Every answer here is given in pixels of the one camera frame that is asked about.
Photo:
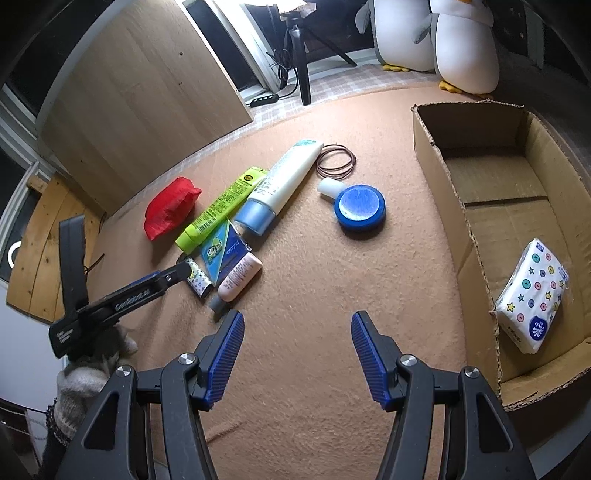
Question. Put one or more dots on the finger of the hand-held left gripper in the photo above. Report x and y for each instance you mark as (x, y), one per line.
(173, 276)
(138, 284)

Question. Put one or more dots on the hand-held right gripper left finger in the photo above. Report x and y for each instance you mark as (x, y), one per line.
(226, 355)

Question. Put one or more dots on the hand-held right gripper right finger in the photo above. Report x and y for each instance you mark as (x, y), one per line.
(369, 355)

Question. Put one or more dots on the small patterned tube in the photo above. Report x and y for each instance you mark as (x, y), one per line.
(199, 282)

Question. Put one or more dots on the blue sachet packet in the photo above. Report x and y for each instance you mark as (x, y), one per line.
(221, 251)

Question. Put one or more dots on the small pink tube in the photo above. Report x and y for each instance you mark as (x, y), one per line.
(238, 277)

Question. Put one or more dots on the red pouch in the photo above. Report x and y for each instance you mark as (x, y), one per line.
(168, 207)

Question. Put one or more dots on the yellow-green tube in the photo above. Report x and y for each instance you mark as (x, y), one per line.
(217, 210)

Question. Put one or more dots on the blue round jar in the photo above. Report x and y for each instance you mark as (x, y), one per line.
(360, 205)

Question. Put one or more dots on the white tube with blue cap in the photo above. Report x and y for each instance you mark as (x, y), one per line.
(286, 170)

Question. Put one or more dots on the small white bottle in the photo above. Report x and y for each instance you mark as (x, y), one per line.
(328, 188)

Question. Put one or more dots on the cardboard box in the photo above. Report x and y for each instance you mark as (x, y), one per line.
(498, 221)

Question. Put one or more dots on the person's left hand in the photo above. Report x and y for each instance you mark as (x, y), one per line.
(78, 387)

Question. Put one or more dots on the pine wood panel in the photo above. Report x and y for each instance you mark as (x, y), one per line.
(41, 240)

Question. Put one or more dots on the patterned tissue pack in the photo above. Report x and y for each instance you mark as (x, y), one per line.
(531, 295)

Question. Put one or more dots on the light wooden board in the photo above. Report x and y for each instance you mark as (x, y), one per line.
(138, 92)

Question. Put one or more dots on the black power strip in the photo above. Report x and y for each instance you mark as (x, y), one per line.
(263, 100)

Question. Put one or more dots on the black tripod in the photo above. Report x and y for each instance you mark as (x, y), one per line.
(302, 69)

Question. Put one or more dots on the small penguin plush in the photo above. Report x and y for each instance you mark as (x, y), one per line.
(466, 46)

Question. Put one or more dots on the large penguin plush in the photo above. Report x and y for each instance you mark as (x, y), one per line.
(401, 32)

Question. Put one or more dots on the white door frame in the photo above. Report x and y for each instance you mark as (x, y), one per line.
(217, 27)

